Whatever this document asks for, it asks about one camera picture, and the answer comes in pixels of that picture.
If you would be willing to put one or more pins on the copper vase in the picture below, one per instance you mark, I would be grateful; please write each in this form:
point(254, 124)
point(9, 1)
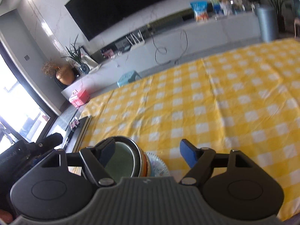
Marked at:
point(65, 75)

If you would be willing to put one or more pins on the blue plastic stool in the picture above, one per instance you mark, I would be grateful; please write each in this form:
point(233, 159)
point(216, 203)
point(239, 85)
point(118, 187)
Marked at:
point(128, 77)

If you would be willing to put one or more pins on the clear glass plate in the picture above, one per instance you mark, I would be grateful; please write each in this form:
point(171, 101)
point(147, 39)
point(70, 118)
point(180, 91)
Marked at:
point(159, 167)

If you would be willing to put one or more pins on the white wifi router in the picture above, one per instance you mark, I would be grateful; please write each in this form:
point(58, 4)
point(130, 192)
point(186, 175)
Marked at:
point(136, 40)

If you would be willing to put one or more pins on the pink box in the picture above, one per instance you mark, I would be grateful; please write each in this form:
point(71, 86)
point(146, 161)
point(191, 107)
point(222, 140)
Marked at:
point(79, 98)

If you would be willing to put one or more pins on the green plant in blue vase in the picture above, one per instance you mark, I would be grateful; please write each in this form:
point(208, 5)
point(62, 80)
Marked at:
point(74, 53)

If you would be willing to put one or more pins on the green picture book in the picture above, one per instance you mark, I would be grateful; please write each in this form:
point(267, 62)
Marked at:
point(217, 8)

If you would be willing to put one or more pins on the blue steel bowl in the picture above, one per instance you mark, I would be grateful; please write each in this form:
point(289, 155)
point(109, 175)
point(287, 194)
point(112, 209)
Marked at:
point(150, 172)

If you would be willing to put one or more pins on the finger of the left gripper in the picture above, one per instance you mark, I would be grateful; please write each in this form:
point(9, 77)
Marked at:
point(50, 142)

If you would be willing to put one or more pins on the pink binder clip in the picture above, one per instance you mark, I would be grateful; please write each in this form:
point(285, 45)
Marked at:
point(74, 123)

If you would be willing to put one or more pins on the green ceramic bowl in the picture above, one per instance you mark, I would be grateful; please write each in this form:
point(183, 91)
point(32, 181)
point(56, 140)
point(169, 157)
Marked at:
point(122, 163)

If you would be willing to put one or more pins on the person's hand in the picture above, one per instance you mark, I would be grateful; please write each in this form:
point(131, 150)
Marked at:
point(6, 217)

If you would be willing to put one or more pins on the black television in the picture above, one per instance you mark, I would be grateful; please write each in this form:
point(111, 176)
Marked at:
point(95, 16)

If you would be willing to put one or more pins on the yellow checked tablecloth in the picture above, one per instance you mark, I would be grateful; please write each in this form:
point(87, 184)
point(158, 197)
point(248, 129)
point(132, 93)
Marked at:
point(245, 99)

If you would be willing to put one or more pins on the teddy bear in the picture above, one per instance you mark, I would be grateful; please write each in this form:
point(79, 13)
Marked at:
point(226, 7)

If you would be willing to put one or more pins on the grey trash bin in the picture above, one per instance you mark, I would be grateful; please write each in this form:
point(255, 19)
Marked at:
point(268, 24)

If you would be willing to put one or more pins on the dried flowers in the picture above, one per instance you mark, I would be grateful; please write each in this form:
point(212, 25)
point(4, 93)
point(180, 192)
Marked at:
point(50, 68)

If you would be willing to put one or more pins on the pink small heater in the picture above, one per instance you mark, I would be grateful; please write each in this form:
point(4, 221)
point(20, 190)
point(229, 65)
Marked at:
point(297, 28)

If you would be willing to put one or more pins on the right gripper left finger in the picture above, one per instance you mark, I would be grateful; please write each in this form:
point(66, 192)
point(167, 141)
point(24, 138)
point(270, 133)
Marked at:
point(95, 160)

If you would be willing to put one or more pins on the blue snack bag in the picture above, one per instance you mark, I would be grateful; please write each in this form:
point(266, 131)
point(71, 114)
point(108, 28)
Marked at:
point(200, 10)

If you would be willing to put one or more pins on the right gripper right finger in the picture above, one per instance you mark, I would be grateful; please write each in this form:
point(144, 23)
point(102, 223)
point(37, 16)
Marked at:
point(199, 160)

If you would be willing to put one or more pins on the orange steel bowl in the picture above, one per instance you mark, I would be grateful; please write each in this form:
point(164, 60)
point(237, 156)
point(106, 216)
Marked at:
point(139, 156)

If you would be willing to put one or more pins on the white TV console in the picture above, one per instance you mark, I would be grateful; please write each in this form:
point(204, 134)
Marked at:
point(191, 38)

